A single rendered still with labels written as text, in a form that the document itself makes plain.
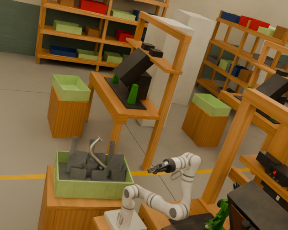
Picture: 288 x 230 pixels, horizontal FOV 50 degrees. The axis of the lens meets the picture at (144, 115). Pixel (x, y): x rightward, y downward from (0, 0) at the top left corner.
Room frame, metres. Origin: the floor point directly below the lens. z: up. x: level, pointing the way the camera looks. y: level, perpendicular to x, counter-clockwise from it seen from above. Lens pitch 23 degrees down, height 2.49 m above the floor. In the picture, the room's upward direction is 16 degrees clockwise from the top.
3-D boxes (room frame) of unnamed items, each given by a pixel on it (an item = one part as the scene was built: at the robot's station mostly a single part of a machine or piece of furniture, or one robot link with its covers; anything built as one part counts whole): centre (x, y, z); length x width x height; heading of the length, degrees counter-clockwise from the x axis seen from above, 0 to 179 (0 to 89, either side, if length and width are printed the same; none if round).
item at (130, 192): (1.73, -0.06, 1.14); 0.09 x 0.09 x 0.17; 44
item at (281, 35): (7.96, -1.97, 1.13); 2.48 x 0.54 x 2.27; 29
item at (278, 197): (1.74, -0.98, 1.42); 0.17 x 0.12 x 0.15; 32
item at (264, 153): (1.90, -0.89, 1.59); 0.15 x 0.07 x 0.07; 32
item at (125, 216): (1.73, -0.07, 0.98); 0.09 x 0.09 x 0.17; 30
